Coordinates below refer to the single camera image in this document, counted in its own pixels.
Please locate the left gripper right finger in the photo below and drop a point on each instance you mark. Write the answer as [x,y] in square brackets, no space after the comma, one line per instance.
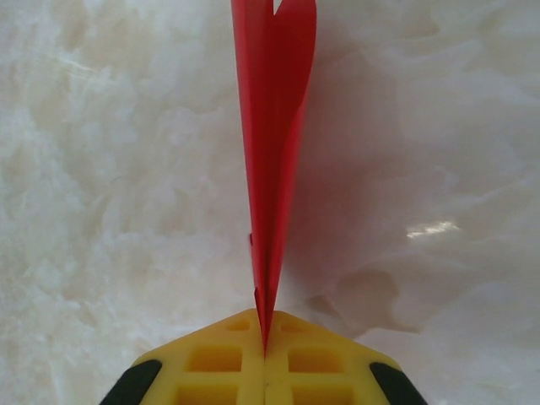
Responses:
[358,375]

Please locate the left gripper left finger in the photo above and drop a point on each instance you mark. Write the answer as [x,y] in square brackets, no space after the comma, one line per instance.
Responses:
[169,373]

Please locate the red square paper sheet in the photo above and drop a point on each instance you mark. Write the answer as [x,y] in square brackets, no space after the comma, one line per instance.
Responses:
[270,169]

